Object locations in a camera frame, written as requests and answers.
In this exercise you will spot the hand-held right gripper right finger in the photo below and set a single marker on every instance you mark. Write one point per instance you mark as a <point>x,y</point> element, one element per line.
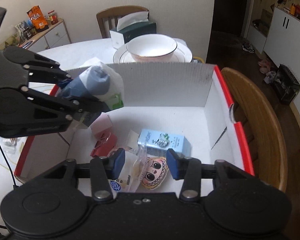
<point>174,165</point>

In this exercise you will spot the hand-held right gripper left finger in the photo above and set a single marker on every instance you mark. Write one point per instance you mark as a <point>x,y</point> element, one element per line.
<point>118,163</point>

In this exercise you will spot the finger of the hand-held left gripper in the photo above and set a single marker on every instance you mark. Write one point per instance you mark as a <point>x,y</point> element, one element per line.
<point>45,70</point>
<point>65,105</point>

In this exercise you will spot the blueberry bread snack packet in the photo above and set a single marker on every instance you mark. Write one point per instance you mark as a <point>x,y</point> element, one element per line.
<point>120,186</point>

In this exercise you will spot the pink binder clip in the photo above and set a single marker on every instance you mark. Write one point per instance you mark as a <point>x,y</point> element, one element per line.
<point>103,146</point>

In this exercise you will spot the light blue carton box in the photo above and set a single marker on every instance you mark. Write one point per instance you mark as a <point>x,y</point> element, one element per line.
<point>165,142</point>

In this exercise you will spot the plastic bag with blue cloth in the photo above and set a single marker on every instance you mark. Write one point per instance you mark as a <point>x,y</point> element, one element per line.
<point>95,82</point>

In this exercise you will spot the pink sticky note pad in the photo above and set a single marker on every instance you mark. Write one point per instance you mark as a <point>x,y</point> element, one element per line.
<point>101,125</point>

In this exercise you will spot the red cardboard shoe box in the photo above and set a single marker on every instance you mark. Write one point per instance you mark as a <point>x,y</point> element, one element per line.
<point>165,87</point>

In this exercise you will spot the white marble desktop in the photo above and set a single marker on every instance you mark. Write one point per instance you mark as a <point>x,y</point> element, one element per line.
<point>90,50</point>

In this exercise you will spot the white side cabinet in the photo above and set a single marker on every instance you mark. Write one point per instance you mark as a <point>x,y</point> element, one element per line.
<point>55,36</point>

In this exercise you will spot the dark glass jars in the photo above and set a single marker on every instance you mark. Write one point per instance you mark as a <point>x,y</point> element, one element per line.
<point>30,32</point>

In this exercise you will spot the orange snack bag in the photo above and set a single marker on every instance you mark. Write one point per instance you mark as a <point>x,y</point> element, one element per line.
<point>37,18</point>

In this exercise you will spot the red sauce jar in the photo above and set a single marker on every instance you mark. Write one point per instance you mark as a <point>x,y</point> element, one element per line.
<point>53,17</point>

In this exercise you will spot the wooden slat-back chair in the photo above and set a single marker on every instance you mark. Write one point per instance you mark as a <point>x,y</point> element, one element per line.
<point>107,20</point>

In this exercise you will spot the curved-back wooden chair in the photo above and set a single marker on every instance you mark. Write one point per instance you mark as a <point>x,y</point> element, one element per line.
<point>260,120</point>

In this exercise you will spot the green tissue box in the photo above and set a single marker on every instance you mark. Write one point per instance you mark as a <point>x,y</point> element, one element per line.
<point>137,31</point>

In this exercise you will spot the white gold-rimmed bowl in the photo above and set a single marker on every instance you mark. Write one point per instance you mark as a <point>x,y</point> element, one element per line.
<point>151,48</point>

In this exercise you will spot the pink slippers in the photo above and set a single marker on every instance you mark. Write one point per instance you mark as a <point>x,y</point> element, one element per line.
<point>264,66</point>

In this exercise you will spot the dark sneakers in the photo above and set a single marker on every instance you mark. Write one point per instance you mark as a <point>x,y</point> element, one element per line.
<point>248,48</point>

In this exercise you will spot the dark door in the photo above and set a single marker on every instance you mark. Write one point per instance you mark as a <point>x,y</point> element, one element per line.
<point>227,7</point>

